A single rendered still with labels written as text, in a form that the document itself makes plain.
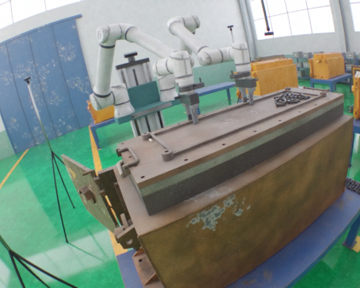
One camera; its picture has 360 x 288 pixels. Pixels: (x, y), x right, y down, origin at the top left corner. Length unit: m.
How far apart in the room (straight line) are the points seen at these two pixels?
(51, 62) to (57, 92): 1.37
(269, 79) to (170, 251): 4.14
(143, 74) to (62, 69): 7.68
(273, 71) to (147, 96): 3.14
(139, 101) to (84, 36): 8.05
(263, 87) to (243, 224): 3.75
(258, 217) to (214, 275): 0.32
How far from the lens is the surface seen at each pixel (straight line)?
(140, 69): 2.18
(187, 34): 1.44
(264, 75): 4.44
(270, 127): 0.88
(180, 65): 0.99
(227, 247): 0.91
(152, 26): 10.53
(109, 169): 1.15
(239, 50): 1.19
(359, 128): 3.09
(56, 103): 9.70
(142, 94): 2.09
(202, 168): 0.72
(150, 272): 1.30
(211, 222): 0.75
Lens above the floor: 1.67
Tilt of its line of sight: 22 degrees down
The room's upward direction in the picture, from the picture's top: 13 degrees counter-clockwise
